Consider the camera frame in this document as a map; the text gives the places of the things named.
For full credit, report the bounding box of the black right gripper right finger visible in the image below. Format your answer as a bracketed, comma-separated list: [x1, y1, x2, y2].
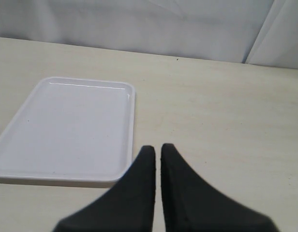
[161, 144, 278, 232]

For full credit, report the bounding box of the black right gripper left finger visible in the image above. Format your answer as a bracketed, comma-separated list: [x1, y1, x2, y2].
[54, 145, 156, 232]

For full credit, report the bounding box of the white rectangular plastic tray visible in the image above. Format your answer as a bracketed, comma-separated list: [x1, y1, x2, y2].
[0, 77, 135, 186]

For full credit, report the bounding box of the white backdrop curtain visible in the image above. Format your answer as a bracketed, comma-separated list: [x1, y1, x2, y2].
[0, 0, 298, 69]

